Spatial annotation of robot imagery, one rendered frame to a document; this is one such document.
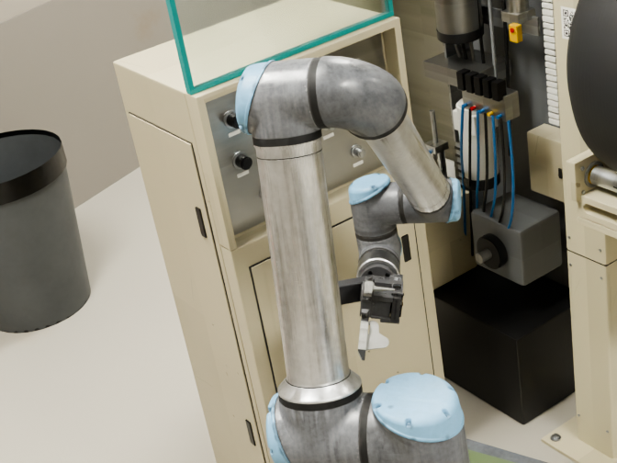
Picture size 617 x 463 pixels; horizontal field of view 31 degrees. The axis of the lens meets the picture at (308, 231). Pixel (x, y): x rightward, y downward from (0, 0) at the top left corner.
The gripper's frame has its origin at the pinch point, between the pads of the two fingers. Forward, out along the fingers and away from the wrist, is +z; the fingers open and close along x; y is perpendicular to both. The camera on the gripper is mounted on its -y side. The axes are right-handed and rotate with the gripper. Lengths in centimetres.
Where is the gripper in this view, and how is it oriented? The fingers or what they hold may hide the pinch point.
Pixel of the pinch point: (363, 327)
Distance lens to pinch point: 211.5
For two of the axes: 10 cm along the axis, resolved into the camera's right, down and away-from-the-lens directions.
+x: -0.7, 9.0, 4.4
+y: 9.9, 1.0, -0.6
